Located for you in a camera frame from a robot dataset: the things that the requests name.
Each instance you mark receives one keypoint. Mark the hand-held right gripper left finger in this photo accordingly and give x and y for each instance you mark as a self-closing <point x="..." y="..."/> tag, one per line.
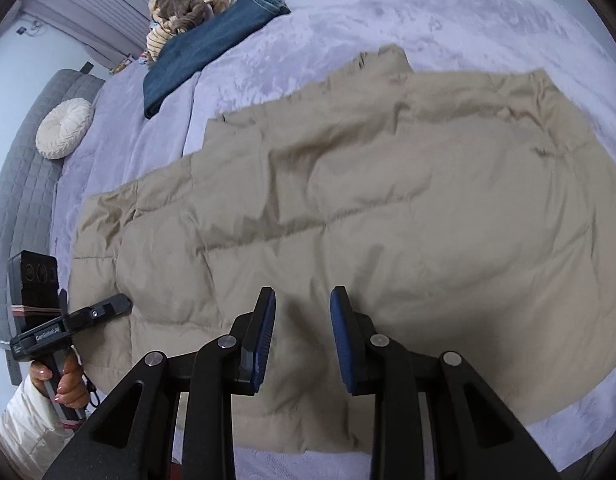
<point x="265" y="340"/>

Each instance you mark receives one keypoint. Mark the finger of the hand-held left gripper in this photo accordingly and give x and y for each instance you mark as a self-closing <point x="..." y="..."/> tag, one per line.
<point x="102" y="310"/>

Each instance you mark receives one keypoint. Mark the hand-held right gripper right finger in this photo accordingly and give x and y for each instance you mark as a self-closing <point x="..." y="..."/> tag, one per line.
<point x="340" y="340"/>

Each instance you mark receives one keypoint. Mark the beige puffer jacket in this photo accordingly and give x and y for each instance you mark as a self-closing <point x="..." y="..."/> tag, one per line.
<point x="388" y="200"/>

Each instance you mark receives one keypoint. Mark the person's left forearm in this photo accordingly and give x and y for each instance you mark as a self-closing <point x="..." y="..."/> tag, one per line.
<point x="22" y="425"/>

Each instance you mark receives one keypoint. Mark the person's left hand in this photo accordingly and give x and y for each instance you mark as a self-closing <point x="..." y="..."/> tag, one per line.
<point x="70" y="385"/>

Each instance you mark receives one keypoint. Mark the grey quilted headboard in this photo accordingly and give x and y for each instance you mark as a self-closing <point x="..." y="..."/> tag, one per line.
<point x="17" y="200"/>

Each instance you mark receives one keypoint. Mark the round white cushion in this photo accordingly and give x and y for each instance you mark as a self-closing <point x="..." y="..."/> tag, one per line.
<point x="62" y="127"/>

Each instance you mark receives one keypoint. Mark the colourful small object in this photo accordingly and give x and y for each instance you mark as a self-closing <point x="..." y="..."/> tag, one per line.
<point x="125" y="64"/>

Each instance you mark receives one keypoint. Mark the white pleated curtain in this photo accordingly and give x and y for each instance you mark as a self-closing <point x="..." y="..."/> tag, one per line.
<point x="87" y="5"/>

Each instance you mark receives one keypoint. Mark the blue jeans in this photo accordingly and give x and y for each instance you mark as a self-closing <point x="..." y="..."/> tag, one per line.
<point x="202" y="45"/>

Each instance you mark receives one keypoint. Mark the brown furry garment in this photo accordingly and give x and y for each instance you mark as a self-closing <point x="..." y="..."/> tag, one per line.
<point x="180" y="7"/>

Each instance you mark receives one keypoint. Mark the lavender fleece blanket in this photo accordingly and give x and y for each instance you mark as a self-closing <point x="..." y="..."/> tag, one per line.
<point x="388" y="15"/>

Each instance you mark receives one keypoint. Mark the black wall socket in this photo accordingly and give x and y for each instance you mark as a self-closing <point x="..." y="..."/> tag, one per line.
<point x="86" y="66"/>

